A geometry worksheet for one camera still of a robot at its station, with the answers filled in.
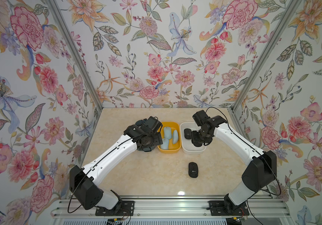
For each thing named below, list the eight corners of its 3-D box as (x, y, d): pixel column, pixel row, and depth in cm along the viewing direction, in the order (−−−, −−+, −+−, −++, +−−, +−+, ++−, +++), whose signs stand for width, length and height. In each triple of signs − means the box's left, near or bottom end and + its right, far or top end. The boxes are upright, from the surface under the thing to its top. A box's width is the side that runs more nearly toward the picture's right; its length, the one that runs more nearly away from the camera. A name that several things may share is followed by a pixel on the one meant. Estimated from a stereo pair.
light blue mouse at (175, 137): (173, 144, 100) (173, 141, 97) (172, 133, 106) (173, 130, 103) (178, 144, 100) (179, 141, 97) (177, 133, 106) (177, 130, 103)
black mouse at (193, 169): (189, 177, 87) (189, 176, 84) (187, 163, 92) (188, 161, 90) (198, 177, 87) (199, 176, 84) (196, 163, 92) (197, 161, 90)
